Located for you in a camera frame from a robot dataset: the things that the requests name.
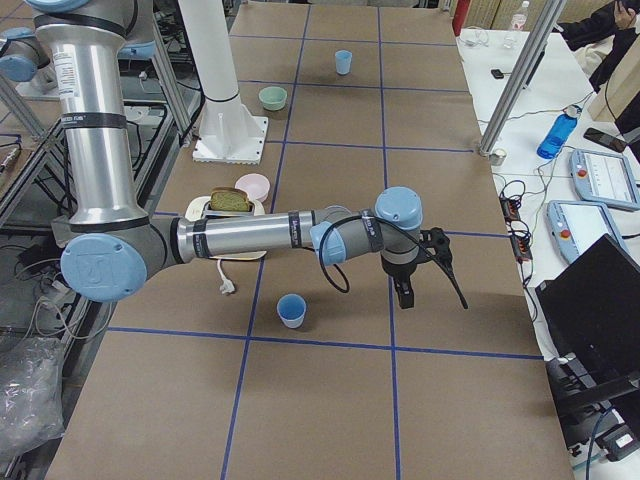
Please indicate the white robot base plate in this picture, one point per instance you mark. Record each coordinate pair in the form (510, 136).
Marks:
(232, 135)

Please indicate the teach pendant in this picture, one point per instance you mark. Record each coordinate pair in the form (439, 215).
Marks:
(577, 225)
(604, 177)

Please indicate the pink bowl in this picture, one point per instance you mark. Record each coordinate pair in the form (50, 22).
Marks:
(256, 186)

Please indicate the light blue cup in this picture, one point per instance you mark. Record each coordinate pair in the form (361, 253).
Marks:
(343, 62)
(291, 309)

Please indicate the far teach pendant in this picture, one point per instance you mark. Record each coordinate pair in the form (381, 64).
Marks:
(604, 177)

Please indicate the aluminium frame post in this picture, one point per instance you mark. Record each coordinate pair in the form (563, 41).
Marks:
(530, 53)

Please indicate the black laptop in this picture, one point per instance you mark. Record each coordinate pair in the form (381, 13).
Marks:
(592, 311)

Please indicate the green bowl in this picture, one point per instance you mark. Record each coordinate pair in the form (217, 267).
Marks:
(273, 98)

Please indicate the seated person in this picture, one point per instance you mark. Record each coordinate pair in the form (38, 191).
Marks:
(603, 39)

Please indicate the cream toaster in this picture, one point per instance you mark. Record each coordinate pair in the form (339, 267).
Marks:
(199, 208)

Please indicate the blue water bottle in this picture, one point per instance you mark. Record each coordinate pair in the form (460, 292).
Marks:
(557, 136)

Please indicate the near teach pendant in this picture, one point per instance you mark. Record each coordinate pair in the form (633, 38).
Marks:
(577, 225)

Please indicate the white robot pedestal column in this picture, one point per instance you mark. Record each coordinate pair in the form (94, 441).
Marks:
(207, 33)

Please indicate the small metal tin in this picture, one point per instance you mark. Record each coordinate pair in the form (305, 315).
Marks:
(497, 157)

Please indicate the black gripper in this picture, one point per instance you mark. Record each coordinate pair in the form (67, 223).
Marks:
(398, 271)

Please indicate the black usb hub strip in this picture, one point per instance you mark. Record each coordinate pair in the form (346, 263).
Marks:
(519, 233)

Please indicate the bread slice in toaster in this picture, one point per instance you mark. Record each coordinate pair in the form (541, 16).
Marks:
(229, 199)

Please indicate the clear plastic bag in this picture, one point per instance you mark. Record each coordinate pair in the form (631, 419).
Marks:
(31, 404)

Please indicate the black smartphone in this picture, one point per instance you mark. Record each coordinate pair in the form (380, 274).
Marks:
(605, 140)

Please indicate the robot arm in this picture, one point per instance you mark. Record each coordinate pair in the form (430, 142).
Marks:
(114, 246)

